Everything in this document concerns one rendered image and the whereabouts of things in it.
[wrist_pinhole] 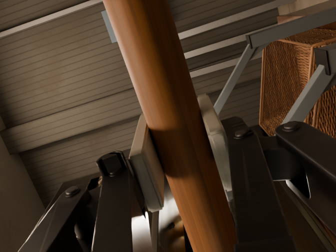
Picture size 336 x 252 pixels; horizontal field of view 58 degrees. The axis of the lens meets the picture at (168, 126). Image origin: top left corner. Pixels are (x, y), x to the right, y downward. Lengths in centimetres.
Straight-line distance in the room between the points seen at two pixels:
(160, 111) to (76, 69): 352
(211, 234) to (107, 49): 342
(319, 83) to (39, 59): 345
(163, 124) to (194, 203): 5
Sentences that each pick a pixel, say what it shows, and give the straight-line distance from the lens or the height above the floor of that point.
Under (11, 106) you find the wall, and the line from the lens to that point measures 404.
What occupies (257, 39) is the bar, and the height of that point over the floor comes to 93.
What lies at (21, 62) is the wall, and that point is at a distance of 389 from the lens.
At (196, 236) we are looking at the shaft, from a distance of 19.
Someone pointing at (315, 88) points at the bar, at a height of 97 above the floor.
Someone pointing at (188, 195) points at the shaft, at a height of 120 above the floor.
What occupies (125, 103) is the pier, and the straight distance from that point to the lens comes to 343.
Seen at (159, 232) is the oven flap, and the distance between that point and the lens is 100.
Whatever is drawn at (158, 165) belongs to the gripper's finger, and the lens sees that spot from 16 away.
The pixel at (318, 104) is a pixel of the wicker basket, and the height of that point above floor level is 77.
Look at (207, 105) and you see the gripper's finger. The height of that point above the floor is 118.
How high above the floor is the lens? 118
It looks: 5 degrees up
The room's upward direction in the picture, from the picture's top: 107 degrees counter-clockwise
